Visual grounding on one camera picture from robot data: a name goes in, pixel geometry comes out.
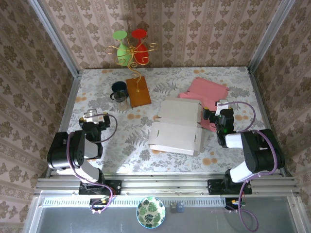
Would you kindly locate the pink paper box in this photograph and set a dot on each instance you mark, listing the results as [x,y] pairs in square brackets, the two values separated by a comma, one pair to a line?
[206,89]

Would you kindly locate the white paper box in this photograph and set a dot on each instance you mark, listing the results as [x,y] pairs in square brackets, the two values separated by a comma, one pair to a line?
[177,121]

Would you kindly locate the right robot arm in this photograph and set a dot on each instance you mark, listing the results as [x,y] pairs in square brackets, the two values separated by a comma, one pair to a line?
[262,150]

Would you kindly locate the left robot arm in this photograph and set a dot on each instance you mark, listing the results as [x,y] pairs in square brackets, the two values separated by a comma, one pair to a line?
[63,150]

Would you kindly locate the black power connector box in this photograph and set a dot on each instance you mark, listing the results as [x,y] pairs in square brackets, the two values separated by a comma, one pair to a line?
[233,203]
[99,204]

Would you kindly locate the dark blue mug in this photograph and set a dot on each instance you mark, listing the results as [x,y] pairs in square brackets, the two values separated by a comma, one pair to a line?
[119,86]

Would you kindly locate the floral table cover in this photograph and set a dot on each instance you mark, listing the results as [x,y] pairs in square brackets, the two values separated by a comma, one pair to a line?
[145,165]

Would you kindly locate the green wine glass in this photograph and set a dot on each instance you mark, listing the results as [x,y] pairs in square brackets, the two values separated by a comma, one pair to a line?
[122,54]

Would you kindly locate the red wine glass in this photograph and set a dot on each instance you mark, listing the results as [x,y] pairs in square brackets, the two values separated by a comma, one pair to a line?
[141,52]

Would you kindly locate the small blue plastic object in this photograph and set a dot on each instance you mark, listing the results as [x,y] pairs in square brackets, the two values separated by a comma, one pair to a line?
[180,207]

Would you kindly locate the small grey plastic object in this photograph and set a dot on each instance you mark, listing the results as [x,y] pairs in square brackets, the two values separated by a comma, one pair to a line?
[173,207]

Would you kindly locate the leaf pattern bowl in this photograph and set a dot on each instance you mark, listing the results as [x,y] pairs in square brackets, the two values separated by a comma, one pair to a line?
[150,212]

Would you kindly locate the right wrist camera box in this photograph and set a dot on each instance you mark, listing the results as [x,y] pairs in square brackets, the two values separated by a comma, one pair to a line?
[222,104]

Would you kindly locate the aluminium frame profile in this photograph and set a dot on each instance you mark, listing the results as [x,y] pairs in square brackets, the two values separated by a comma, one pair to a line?
[56,38]
[267,36]
[70,104]
[260,102]
[165,184]

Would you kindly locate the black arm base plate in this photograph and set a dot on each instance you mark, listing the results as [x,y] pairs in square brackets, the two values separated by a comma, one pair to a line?
[215,187]
[114,187]

